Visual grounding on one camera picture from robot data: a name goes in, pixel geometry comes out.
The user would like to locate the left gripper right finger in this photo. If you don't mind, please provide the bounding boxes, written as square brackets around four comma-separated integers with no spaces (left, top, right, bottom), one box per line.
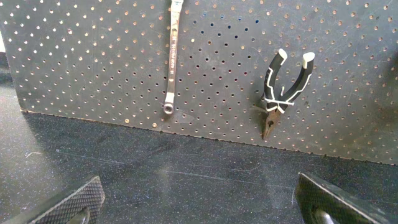
[295,172,393,224]

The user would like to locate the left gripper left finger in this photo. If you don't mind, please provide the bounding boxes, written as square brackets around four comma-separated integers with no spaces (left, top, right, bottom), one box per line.
[0,175,106,224]

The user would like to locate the black and white pliers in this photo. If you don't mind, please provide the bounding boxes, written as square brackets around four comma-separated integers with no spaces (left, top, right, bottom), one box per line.
[261,48,316,141]

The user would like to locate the black pegboard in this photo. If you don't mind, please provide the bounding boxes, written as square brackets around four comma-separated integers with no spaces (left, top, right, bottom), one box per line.
[0,0,398,166]

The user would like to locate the wrench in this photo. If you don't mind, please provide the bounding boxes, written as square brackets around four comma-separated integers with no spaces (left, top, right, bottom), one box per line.
[163,0,185,115]

